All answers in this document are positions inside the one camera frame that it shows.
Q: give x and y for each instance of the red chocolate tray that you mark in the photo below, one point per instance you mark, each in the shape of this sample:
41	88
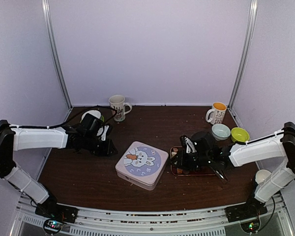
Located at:
203	171

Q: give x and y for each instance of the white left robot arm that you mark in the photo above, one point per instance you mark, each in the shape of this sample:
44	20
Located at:
20	139

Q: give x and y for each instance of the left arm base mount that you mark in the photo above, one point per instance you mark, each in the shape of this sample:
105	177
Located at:
58	219

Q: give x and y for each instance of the light blue bowl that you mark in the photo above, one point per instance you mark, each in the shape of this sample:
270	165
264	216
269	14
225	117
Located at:
220	132

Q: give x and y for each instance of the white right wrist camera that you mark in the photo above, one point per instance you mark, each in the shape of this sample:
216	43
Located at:
187	144

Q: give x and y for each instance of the metal front rail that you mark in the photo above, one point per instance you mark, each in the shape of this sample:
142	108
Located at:
200	222

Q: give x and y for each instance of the metal serving tongs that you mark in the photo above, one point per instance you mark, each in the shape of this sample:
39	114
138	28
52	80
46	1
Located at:
220	174

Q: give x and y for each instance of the white divided tin box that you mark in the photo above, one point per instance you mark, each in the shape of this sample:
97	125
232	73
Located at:
142	185

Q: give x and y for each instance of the white bowl green rim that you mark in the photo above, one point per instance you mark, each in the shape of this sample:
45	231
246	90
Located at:
94	113

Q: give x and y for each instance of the bunny print tin lid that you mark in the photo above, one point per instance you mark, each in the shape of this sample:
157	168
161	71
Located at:
142	162

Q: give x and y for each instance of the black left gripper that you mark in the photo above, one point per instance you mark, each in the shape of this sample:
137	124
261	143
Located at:
107	149

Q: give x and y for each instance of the white mug yellow inside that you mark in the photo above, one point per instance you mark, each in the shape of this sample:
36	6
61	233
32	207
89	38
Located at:
216	114

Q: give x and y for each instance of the lime green bowl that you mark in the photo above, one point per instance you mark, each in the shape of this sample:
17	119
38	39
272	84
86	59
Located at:
239	135

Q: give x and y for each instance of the dark bowl white inside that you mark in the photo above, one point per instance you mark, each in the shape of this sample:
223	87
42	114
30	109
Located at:
261	175

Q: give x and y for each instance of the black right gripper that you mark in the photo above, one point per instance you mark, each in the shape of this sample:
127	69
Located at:
184	163

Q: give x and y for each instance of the right aluminium frame post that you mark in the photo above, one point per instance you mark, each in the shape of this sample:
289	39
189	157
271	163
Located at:
251	22

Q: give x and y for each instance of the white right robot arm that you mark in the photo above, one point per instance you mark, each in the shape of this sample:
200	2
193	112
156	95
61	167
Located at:
279	144

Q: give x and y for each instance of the aluminium frame post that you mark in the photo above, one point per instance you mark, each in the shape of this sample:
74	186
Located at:
55	55
251	22

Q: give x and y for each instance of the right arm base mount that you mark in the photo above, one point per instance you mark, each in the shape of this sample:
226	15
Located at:
247	216

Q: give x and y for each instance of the beige floral mug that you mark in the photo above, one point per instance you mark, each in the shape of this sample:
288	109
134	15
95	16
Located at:
120	107

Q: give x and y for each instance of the left aluminium frame post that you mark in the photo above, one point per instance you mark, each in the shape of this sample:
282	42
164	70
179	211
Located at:
55	55

